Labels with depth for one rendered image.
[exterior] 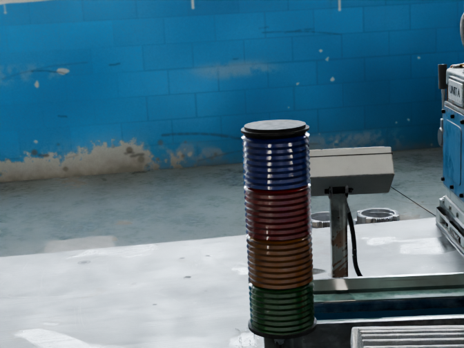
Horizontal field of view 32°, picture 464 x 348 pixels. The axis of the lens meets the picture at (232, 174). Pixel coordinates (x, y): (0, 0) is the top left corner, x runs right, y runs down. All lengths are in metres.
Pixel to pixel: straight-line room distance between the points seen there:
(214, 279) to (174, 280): 0.08
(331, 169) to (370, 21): 5.41
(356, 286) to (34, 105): 5.38
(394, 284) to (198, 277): 0.53
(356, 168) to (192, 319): 0.38
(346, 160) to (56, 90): 5.19
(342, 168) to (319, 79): 5.30
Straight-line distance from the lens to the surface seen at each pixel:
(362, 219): 3.59
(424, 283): 1.16
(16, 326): 1.43
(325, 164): 1.25
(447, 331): 0.55
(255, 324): 0.74
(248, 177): 0.70
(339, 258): 1.31
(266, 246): 0.70
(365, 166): 1.26
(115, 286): 1.55
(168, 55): 6.33
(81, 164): 6.43
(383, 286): 1.14
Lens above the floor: 1.33
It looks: 13 degrees down
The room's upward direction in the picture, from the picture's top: 3 degrees counter-clockwise
